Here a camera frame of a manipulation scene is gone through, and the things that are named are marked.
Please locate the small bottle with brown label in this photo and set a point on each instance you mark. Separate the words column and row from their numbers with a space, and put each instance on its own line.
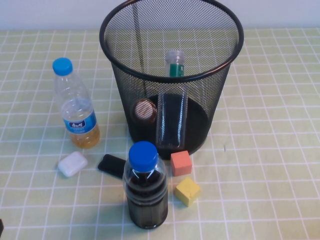
column 144, row 111

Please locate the clear bottle with pagoda label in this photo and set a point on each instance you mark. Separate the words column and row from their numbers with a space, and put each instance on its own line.
column 176, row 70

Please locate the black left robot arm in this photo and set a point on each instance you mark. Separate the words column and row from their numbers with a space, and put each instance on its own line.
column 1, row 225

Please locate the black mesh wastebasket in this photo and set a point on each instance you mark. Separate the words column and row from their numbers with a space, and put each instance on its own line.
column 200, row 112

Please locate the orange cube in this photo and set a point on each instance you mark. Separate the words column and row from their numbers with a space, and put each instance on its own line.
column 181, row 163

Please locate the black oblong case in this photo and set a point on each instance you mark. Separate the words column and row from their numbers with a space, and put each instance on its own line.
column 112, row 165

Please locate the dark liquid bottle, blue cap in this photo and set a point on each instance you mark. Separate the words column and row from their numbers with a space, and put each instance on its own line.
column 146, row 190

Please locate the yellow cube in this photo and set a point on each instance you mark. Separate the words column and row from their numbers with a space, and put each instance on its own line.
column 187, row 191

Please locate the clear bottle with yellow liquid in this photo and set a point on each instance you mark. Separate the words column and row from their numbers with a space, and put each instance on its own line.
column 75, row 105

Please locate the white earbud case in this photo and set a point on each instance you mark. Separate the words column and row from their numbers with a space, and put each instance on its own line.
column 72, row 163

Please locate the green checked tablecloth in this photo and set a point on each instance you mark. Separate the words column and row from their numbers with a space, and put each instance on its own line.
column 275, row 200

